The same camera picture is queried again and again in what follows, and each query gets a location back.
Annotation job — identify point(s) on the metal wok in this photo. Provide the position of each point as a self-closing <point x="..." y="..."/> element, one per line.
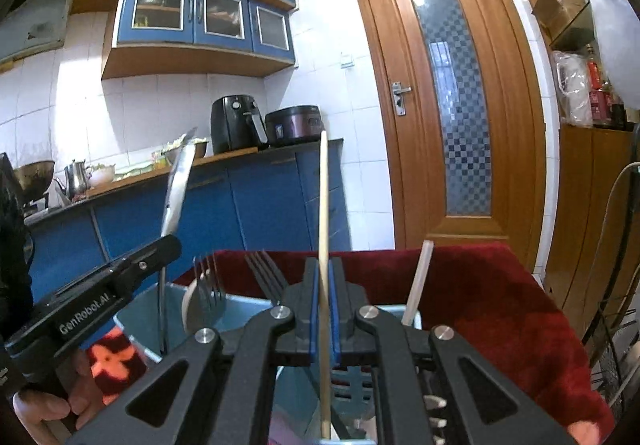
<point x="34" y="177"/>

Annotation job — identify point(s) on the metal bowl of food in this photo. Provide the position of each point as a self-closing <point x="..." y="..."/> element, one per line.
<point x="187" y="150"/>

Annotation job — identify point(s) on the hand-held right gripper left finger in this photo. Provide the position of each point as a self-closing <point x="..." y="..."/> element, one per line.
<point x="313" y="315"/>

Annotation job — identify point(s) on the black air fryer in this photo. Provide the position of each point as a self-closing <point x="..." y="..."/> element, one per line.
<point x="232" y="125"/>

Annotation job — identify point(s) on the wooden door with glass pane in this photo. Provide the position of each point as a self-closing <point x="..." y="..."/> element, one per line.
<point x="380" y="125"/>

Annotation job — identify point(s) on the person's left hand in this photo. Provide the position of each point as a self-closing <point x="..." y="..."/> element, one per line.
<point x="40" y="412"/>

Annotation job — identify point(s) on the light blue utensil box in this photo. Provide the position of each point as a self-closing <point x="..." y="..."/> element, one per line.
<point x="235" y="312"/>

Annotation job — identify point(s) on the white bowl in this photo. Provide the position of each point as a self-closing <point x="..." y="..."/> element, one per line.
<point x="101" y="176"/>

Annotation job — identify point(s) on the metal spoon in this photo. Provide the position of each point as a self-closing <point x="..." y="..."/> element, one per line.
<point x="179" y="185"/>

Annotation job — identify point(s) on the wooden side cabinet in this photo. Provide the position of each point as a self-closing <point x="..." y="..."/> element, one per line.
<point x="580" y="225"/>

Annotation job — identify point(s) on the grey range hood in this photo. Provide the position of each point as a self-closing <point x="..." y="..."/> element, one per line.
<point x="35" y="10"/>

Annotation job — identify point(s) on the wooden chopstick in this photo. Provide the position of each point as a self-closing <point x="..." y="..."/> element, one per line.
<point x="323" y="185"/>

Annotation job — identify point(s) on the red floral blanket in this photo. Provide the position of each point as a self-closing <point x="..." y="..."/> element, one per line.
<point x="475" y="285"/>

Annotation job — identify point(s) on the white plastic bag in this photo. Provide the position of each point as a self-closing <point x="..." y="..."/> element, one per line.
<point x="572" y="85"/>

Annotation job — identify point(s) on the dark rice cooker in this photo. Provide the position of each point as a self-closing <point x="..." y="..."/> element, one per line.
<point x="292" y="125"/>

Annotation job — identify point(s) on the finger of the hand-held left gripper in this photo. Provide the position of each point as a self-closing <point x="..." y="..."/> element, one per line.
<point x="150" y="257"/>

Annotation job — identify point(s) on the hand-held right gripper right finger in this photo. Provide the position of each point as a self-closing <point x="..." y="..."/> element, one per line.
<point x="336" y="320"/>

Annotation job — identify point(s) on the metal kettle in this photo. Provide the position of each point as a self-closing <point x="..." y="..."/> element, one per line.
<point x="75" y="177"/>

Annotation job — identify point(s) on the red bottles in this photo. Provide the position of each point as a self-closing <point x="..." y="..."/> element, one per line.
<point x="600" y="95"/>

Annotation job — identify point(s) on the white wall switch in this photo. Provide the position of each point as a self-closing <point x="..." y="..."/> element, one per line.
<point x="346" y="60"/>

